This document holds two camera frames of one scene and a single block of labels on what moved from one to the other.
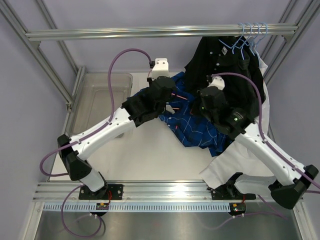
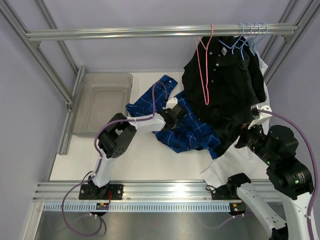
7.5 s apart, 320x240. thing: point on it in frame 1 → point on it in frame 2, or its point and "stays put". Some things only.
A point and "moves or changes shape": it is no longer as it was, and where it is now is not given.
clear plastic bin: (100, 95) stays put
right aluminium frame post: (306, 14) stays put
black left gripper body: (161, 109) → (165, 111)
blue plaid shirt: (181, 117) moves or changes shape
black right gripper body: (208, 113) → (253, 138)
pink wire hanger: (180, 97) → (206, 47)
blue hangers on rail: (263, 37) stays put
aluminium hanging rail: (164, 32) stays put
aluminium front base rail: (69, 191) stays put
